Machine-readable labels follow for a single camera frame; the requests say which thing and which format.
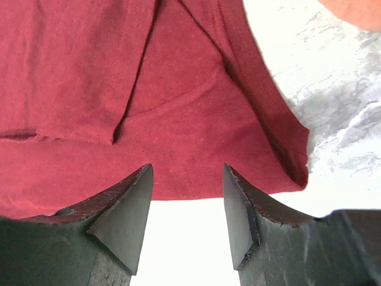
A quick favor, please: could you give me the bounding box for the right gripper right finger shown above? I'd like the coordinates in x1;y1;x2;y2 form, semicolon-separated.
223;164;380;285

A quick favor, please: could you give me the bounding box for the orange plastic basket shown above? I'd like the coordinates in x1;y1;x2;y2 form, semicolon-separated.
319;0;380;32

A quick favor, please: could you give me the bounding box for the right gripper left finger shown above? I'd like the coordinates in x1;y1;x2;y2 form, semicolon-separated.
1;164;153;285

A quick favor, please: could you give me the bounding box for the dark maroon t shirt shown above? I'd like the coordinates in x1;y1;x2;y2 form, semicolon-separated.
1;1;308;218

